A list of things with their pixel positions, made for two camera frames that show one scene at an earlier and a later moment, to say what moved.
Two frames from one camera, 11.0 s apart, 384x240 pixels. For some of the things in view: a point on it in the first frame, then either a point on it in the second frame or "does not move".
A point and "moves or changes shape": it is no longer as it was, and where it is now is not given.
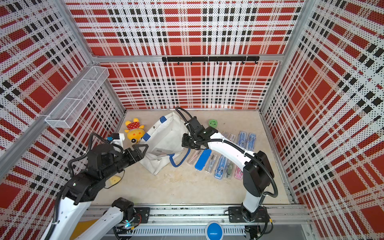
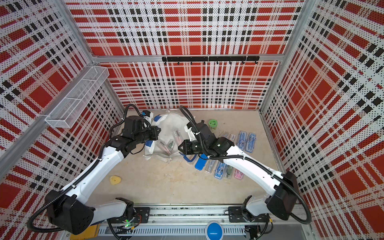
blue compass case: [220, 169] does not move
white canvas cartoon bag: [164, 140] moves or changes shape
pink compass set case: [238, 173] does not move
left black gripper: [134, 159] to [154, 130]
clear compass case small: [212, 161] does not move
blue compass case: [242, 138] does not move
